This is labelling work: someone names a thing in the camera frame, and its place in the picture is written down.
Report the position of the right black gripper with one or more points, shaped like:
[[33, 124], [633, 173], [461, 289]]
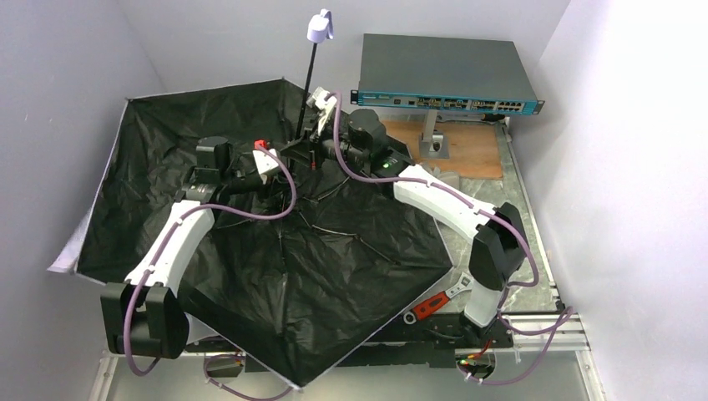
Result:
[[309, 147]]

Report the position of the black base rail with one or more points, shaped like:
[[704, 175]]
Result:
[[434, 342]]

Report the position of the network switch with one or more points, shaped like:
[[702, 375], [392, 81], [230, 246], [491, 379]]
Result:
[[437, 75]]

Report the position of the lilac umbrella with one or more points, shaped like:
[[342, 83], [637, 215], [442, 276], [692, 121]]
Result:
[[299, 274]]

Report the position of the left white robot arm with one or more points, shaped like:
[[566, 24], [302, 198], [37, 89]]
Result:
[[143, 310]]

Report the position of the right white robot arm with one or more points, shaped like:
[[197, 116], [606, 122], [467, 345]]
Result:
[[361, 146]]

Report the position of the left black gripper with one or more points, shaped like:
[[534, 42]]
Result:
[[270, 178]]

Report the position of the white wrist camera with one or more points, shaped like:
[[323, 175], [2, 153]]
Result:
[[324, 103], [267, 160]]

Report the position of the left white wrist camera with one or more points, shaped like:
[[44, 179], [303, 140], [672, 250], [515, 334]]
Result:
[[267, 160]]

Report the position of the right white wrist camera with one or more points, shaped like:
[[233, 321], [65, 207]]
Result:
[[324, 103]]

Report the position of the pink umbrella case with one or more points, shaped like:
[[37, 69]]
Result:
[[448, 177]]

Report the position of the black yellow tool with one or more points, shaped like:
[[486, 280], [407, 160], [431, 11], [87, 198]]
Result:
[[492, 118]]

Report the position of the wooden base board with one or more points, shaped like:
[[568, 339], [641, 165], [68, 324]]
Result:
[[473, 148]]

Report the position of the red handled adjustable wrench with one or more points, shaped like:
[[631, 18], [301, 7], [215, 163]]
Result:
[[432, 304]]

